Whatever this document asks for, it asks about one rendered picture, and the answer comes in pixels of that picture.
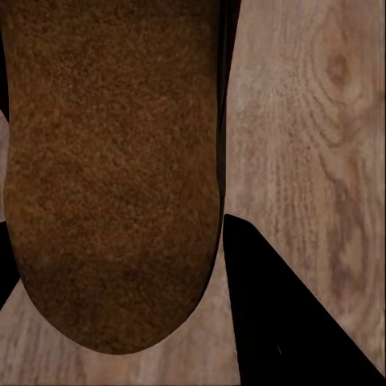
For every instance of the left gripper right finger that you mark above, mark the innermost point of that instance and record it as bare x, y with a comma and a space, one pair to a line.
284, 336

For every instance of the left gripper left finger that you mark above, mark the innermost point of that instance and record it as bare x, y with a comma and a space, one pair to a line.
9, 274

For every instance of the sandal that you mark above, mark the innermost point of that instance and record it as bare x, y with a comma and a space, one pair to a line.
116, 173

